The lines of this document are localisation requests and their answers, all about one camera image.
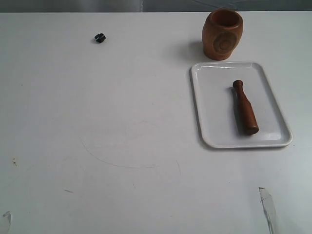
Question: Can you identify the brown wooden pestle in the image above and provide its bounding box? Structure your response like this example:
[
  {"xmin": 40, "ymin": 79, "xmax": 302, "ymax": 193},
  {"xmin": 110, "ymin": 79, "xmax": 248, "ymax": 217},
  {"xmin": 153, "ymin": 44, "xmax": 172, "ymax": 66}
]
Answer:
[{"xmin": 233, "ymin": 80, "xmax": 259, "ymax": 136}]

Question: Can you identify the brown wooden mortar cup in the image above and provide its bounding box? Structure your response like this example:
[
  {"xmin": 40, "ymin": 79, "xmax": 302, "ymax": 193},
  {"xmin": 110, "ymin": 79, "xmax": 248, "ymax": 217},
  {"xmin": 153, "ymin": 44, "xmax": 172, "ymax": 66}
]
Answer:
[{"xmin": 202, "ymin": 9, "xmax": 243, "ymax": 61}]

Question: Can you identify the white rectangular tray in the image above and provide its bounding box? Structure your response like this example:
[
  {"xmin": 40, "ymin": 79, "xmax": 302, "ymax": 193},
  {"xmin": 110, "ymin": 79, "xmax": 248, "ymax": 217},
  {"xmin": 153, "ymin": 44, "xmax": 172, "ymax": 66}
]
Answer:
[{"xmin": 191, "ymin": 61, "xmax": 293, "ymax": 149}]

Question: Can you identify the clear tape strip right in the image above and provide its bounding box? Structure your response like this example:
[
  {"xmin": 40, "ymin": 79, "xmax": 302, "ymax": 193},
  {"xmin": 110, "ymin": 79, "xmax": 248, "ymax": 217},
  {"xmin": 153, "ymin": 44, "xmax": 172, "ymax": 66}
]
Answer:
[{"xmin": 258, "ymin": 187, "xmax": 280, "ymax": 234}]

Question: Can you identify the clear tape strip left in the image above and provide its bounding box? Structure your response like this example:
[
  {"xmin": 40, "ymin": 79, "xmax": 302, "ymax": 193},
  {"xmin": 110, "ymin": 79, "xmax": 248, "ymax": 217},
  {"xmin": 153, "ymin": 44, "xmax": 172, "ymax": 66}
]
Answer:
[{"xmin": 0, "ymin": 211, "xmax": 11, "ymax": 234}]

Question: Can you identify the clear tape strip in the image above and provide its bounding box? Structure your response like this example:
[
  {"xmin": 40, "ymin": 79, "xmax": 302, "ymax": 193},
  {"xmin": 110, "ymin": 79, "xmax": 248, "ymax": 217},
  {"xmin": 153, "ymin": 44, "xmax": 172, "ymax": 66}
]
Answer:
[
  {"xmin": 258, "ymin": 187, "xmax": 280, "ymax": 234},
  {"xmin": 0, "ymin": 211, "xmax": 11, "ymax": 234}
]

